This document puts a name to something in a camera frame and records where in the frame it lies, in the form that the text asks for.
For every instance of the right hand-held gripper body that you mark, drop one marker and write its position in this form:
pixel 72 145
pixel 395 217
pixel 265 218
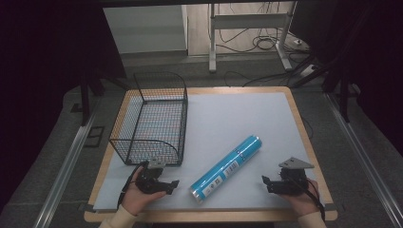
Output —
pixel 290 183

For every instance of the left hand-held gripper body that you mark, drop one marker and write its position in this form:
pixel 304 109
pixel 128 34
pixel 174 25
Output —
pixel 148 183

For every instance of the blue plastic-wrapped roll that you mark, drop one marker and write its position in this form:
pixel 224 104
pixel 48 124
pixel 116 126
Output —
pixel 226 169

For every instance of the person's left hand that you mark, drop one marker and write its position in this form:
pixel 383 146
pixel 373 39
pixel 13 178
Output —
pixel 137 199

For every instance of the person's right hand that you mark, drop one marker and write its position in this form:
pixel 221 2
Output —
pixel 302 202

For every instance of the pale grey table mat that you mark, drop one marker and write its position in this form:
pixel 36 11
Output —
pixel 240 120

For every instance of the black floor plate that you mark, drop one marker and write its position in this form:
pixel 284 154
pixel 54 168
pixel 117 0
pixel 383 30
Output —
pixel 94 136

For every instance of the black tripod stand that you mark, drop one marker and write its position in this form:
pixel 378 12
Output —
pixel 343 95
pixel 85 98

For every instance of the white power strip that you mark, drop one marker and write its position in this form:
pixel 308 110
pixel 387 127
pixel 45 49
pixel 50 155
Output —
pixel 300 43

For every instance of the dark curtain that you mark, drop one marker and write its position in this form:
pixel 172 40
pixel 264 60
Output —
pixel 47 63
pixel 374 57

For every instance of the silver floor rail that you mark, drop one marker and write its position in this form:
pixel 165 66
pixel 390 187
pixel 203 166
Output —
pixel 364 158
pixel 65 171

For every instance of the white metal desk frame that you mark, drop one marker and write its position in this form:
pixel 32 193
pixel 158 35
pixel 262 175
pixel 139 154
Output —
pixel 247 21

